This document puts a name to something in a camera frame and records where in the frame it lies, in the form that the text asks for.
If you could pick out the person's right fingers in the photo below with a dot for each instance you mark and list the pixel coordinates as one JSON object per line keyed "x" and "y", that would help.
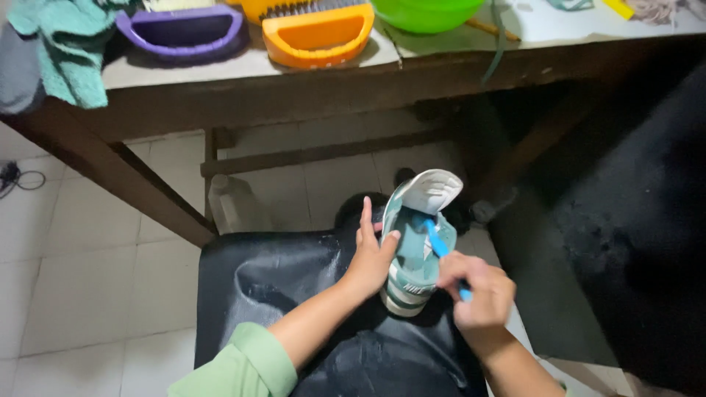
{"x": 455, "y": 270}

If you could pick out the yellow flat piece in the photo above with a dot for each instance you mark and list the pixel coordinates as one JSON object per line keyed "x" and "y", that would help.
{"x": 618, "y": 7}

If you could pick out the person's left hand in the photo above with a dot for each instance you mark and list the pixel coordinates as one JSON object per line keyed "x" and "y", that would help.
{"x": 370, "y": 270}

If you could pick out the thin wooden stick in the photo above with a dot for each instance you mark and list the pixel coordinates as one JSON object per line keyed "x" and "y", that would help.
{"x": 493, "y": 30}

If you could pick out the person's right hand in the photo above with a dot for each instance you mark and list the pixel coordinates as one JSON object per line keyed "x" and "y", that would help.
{"x": 485, "y": 300}

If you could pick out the black plastic lap apron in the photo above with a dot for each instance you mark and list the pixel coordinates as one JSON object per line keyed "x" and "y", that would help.
{"x": 309, "y": 275}

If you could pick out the purple scrub brush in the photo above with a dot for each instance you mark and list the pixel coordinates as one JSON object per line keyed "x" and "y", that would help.
{"x": 182, "y": 47}

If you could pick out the white plastic jug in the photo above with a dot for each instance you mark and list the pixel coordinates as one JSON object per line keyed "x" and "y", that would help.
{"x": 234, "y": 207}

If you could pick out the grey cloth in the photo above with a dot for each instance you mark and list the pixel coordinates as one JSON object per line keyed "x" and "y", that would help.
{"x": 16, "y": 71}

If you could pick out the small grey round object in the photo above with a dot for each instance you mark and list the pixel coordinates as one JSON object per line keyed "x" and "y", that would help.
{"x": 484, "y": 211}

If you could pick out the green and white sneaker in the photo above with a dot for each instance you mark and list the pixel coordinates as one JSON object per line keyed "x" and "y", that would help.
{"x": 413, "y": 259}

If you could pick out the dark green shoelace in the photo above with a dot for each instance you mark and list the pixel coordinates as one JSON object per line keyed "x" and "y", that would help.
{"x": 499, "y": 44}

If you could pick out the teal shoelace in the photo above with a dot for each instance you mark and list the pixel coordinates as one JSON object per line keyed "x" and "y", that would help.
{"x": 571, "y": 4}

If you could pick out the large black fabric heap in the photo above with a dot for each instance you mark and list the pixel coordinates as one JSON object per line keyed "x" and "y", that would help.
{"x": 634, "y": 220}

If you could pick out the brown wooden table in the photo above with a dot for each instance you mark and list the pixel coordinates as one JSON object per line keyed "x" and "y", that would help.
{"x": 276, "y": 105}

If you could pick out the teal towel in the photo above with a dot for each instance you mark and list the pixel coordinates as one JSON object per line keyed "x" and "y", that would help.
{"x": 71, "y": 49}

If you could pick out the green plastic bowl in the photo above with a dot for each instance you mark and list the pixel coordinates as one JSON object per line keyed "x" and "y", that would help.
{"x": 424, "y": 14}

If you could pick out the beige frayed cloth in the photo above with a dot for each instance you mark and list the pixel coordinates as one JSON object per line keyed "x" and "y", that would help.
{"x": 659, "y": 8}

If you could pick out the orange scrub brush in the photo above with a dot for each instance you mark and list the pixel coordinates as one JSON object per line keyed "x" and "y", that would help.
{"x": 317, "y": 47}

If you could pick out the green shirt sleeve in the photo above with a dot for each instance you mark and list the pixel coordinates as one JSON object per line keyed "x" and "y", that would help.
{"x": 248, "y": 366}

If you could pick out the blue toothbrush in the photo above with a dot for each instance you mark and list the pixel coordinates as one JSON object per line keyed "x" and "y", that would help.
{"x": 437, "y": 242}

